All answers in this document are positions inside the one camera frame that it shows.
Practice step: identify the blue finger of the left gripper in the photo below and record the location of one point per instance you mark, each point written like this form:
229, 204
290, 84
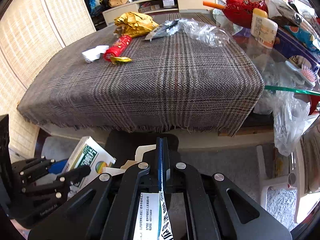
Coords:
74, 176
57, 167

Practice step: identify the yellow capped white bottle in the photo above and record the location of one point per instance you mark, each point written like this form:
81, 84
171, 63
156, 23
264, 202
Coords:
257, 18

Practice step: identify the torn white carton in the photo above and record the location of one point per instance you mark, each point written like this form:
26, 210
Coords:
139, 210

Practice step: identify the blue cookie tin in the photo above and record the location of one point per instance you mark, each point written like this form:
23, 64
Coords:
291, 48

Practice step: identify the yellow envelope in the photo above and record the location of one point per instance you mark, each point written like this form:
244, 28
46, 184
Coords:
134, 24

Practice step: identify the hanging clear plastic bag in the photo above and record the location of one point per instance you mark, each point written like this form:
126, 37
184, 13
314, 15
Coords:
290, 112

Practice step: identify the blue snack bag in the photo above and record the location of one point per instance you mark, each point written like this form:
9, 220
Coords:
304, 37

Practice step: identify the green white foil pouch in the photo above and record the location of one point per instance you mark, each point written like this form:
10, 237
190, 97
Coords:
167, 28

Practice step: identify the bamboo folding screen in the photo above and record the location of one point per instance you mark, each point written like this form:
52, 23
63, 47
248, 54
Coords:
32, 32

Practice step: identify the white tissue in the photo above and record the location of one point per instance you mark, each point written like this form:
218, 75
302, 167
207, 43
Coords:
94, 53

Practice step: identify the red plastic basket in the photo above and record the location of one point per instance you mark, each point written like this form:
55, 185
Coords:
240, 12

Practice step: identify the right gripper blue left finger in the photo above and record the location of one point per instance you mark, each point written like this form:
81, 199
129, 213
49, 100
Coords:
85, 214

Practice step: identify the green white medicine box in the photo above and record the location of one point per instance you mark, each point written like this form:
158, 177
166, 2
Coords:
88, 152

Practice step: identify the small gold foil wrapper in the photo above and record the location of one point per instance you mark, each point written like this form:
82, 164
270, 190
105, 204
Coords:
120, 60

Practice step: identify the white capped orange bottle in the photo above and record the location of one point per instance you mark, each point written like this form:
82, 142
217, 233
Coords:
267, 33

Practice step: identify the pink hairbrush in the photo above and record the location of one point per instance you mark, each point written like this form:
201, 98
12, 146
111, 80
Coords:
304, 72

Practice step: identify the red Skittles candy tube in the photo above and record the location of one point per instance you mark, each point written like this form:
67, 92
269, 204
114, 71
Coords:
118, 47

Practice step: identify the beige grey TV cabinet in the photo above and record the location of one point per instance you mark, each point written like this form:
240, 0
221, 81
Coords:
156, 6

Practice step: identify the orange handled tool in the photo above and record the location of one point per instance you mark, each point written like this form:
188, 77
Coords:
213, 5

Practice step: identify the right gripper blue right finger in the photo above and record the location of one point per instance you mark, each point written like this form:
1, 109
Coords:
215, 207

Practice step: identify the clear plastic bag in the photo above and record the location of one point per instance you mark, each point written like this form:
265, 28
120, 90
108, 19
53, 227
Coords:
205, 33
290, 112

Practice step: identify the grey plaid tablecloth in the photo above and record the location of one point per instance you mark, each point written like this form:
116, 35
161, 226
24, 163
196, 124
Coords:
170, 82

